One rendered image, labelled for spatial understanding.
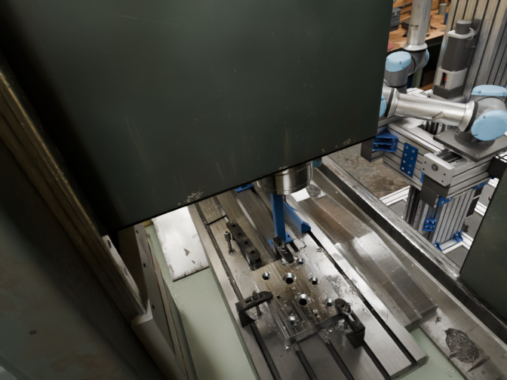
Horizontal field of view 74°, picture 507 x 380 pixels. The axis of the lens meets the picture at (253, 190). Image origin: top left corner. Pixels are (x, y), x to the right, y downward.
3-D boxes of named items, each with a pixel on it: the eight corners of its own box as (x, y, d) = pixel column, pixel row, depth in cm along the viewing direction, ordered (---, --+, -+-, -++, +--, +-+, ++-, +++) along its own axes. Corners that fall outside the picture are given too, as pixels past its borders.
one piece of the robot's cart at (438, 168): (483, 143, 164) (490, 127, 158) (511, 157, 154) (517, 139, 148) (419, 171, 154) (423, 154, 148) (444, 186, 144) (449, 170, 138)
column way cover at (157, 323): (173, 287, 136) (127, 190, 104) (207, 408, 101) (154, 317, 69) (161, 292, 135) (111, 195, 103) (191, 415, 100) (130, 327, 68)
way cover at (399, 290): (324, 199, 207) (324, 179, 197) (441, 321, 141) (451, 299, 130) (280, 216, 200) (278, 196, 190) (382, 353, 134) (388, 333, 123)
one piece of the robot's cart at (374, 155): (407, 136, 209) (409, 123, 203) (419, 142, 201) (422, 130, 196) (358, 154, 200) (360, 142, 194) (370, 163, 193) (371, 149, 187)
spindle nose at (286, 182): (250, 168, 100) (244, 133, 92) (302, 156, 101) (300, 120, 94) (262, 202, 87) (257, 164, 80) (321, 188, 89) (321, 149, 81)
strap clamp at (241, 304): (271, 304, 125) (268, 280, 116) (275, 312, 122) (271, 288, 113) (238, 320, 122) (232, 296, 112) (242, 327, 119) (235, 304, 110)
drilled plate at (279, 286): (304, 257, 135) (303, 249, 132) (347, 316, 114) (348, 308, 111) (251, 280, 130) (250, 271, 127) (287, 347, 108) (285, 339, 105)
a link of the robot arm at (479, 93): (496, 111, 141) (507, 81, 132) (500, 127, 132) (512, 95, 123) (463, 110, 145) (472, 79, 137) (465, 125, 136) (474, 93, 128)
